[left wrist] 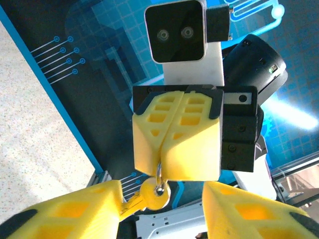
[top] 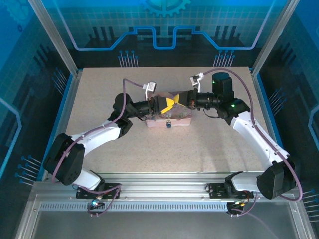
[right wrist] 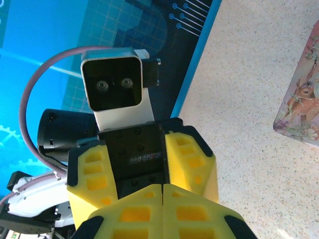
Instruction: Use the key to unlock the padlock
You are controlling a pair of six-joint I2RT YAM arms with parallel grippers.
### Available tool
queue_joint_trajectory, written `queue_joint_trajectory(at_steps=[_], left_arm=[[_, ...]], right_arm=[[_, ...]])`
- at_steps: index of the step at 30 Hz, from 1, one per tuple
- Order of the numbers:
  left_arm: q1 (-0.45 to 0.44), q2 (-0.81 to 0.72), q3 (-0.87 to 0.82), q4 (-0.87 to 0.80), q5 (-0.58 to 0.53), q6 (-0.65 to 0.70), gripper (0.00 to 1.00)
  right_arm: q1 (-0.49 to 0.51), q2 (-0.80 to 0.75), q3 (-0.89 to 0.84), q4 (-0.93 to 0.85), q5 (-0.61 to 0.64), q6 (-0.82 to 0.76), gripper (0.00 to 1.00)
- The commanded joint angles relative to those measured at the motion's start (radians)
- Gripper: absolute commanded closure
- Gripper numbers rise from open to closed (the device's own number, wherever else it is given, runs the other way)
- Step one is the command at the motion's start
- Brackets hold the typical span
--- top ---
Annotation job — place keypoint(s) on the aluminium frame post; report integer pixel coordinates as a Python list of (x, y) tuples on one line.
[(274, 35), (53, 37)]

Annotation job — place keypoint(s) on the small blue padlock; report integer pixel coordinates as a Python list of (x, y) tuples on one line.
[(169, 125)]

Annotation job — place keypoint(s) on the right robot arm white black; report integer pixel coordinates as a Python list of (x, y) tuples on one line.
[(251, 134)]

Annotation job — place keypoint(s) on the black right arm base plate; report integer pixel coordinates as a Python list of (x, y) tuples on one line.
[(216, 190)]

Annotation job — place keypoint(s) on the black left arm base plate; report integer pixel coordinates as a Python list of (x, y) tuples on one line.
[(112, 190)]

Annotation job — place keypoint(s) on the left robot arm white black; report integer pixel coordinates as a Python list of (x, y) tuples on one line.
[(97, 134)]

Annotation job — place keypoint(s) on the aluminium mounting rail beam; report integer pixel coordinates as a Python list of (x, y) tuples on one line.
[(162, 184)]

